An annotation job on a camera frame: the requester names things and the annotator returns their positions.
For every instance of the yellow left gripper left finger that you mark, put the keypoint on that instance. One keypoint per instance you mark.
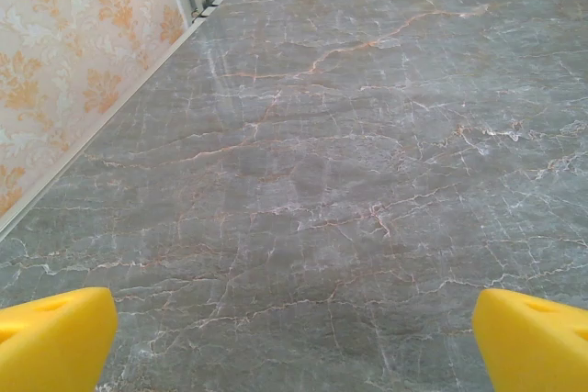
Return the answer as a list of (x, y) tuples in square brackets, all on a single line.
[(50, 341)]

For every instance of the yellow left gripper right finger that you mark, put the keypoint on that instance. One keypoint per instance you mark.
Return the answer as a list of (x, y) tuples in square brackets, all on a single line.
[(537, 346)]

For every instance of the aluminium table side rail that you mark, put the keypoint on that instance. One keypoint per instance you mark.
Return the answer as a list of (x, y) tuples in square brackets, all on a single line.
[(92, 144)]

